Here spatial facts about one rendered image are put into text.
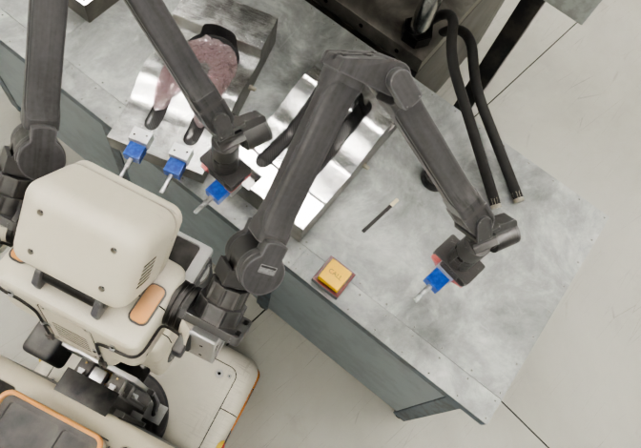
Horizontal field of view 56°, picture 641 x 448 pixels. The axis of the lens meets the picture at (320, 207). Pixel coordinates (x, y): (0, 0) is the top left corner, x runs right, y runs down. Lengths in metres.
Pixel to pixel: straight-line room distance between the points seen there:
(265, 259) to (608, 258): 2.05
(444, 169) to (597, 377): 1.68
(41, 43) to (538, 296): 1.28
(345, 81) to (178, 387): 1.28
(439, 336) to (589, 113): 1.83
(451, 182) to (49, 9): 0.74
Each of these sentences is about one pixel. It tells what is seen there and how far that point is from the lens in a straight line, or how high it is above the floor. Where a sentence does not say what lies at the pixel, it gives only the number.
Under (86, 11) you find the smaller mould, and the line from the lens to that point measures 1.86.
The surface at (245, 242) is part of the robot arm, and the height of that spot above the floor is 1.27.
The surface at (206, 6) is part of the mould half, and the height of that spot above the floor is 0.91.
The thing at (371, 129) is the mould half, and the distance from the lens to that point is 1.56.
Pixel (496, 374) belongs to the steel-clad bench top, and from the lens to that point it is 1.59.
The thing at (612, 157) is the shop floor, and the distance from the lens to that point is 3.08.
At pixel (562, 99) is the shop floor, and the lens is 3.11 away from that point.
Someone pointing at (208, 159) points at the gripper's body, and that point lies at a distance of 1.35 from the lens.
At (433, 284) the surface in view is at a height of 0.94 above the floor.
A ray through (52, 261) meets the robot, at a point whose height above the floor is 1.32.
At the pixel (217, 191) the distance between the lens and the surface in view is 1.42.
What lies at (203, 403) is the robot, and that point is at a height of 0.28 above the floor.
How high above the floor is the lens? 2.24
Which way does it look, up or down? 66 degrees down
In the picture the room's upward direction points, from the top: 20 degrees clockwise
